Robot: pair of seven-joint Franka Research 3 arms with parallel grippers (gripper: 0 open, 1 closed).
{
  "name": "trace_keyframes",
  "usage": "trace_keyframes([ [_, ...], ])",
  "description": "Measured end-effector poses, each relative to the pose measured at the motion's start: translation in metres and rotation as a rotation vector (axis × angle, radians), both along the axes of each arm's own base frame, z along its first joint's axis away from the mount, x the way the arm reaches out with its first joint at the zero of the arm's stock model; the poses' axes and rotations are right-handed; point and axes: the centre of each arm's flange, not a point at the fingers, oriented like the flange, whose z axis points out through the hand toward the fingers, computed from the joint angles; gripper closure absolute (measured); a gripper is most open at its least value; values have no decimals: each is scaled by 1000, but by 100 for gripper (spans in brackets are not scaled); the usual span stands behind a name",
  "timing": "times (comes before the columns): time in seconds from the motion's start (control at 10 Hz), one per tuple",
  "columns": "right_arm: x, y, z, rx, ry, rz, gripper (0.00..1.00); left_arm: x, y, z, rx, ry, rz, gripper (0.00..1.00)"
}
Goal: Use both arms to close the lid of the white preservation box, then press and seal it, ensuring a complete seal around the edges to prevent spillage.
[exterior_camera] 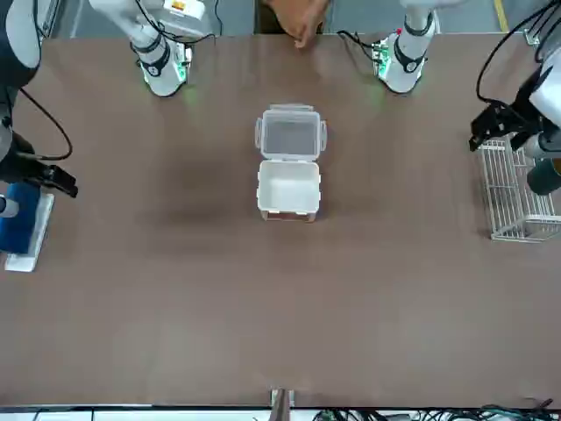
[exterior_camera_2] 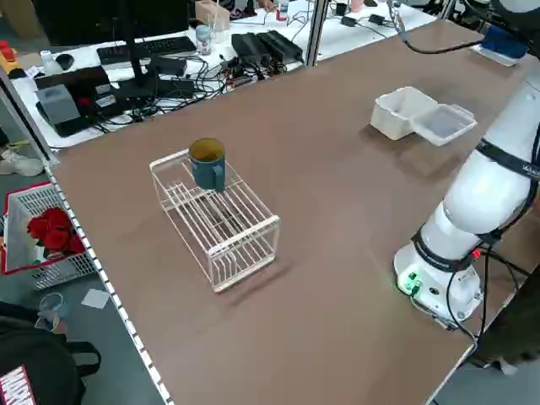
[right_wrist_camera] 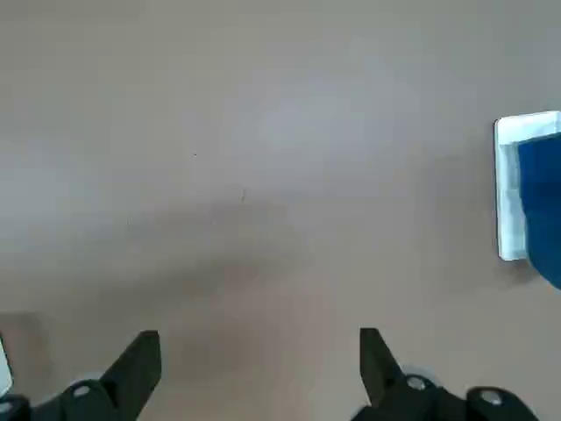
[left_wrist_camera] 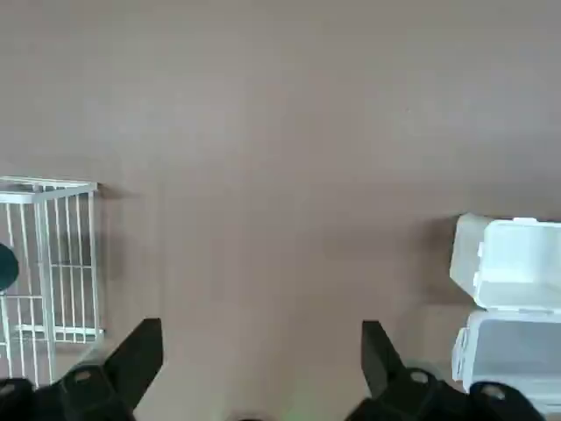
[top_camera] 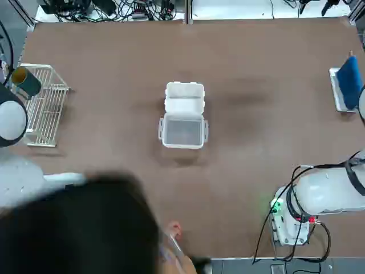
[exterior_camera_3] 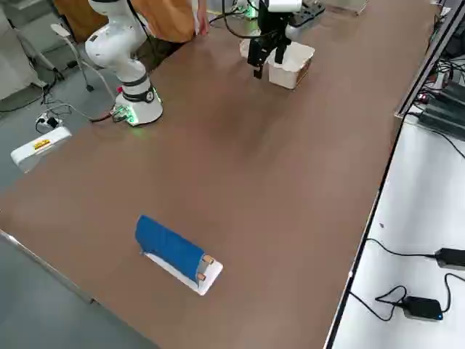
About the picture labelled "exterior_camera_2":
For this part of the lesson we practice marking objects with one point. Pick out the white plastic preservation box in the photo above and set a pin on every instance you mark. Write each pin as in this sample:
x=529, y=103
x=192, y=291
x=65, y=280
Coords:
x=394, y=114

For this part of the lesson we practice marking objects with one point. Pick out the translucent plastic box lid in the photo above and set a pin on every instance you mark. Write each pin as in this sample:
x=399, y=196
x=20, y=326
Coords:
x=443, y=124

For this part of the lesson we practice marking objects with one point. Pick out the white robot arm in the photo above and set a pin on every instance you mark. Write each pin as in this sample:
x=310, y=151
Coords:
x=485, y=190

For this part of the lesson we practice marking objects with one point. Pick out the cardboard box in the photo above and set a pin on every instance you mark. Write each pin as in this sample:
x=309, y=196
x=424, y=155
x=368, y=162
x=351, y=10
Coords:
x=211, y=14

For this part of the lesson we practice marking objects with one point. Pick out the blue mug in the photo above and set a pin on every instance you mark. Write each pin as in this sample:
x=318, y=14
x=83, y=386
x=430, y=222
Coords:
x=208, y=173

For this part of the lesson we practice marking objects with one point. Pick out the large black power brick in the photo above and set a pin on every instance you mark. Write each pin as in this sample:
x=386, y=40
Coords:
x=249, y=46
x=280, y=44

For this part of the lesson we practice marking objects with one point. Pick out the pink patterned bottle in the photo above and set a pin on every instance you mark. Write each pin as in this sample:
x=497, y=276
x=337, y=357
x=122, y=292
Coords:
x=203, y=42

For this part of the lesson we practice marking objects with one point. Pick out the black keyboard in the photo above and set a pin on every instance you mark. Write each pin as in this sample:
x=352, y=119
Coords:
x=169, y=44

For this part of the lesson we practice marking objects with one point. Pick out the black power adapter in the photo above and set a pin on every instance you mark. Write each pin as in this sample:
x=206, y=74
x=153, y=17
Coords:
x=376, y=19
x=349, y=21

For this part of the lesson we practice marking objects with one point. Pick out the white paper sheet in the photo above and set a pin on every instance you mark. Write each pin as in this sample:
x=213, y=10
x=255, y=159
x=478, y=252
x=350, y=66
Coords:
x=95, y=298

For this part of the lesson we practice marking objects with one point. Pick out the black pole stand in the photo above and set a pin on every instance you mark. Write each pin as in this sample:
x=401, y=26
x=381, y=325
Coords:
x=134, y=50

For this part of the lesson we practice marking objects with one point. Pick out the red roses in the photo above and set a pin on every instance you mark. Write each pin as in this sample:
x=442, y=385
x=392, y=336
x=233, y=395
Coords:
x=52, y=230

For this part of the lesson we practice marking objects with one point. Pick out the black flat case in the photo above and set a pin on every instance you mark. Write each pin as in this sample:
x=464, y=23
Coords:
x=80, y=78

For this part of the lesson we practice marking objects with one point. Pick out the clear plastic cup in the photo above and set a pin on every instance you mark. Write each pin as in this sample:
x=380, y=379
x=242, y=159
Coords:
x=52, y=310

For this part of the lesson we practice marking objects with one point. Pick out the black computer mouse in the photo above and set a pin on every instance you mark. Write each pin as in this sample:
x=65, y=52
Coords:
x=65, y=61

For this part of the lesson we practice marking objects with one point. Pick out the white shoe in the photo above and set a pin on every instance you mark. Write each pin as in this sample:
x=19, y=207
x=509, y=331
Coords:
x=23, y=164

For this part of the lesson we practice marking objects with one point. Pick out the red rimmed white basket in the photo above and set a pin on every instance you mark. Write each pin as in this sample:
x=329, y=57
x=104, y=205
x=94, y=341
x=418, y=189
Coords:
x=17, y=202

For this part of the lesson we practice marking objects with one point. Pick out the black computer monitor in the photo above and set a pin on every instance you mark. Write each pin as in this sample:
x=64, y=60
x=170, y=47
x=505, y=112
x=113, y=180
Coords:
x=84, y=21

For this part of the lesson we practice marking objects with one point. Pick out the white flat holder tray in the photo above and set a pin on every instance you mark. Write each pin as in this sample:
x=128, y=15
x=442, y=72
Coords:
x=498, y=58

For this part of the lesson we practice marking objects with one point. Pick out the black backpack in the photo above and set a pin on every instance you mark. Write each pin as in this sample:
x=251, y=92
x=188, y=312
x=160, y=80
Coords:
x=38, y=363

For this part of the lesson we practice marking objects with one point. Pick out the blue cloth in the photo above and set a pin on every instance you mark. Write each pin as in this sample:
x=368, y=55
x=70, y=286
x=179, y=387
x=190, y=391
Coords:
x=504, y=42

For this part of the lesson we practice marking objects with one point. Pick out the aluminium frame post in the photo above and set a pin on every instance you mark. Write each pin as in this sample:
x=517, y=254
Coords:
x=316, y=34
x=26, y=115

